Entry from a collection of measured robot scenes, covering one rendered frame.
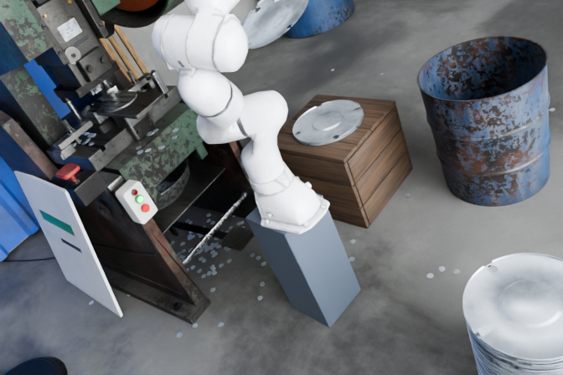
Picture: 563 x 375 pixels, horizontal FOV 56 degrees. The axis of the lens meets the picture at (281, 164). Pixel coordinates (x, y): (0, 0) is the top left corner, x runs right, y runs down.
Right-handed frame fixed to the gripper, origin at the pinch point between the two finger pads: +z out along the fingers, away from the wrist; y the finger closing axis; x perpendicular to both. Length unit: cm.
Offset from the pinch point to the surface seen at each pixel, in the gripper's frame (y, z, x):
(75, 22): 34, 18, 56
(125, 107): 5, 31, 56
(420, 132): -52, 79, -54
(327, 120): -31, 51, -9
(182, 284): -52, 63, 72
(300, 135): -30, 53, 3
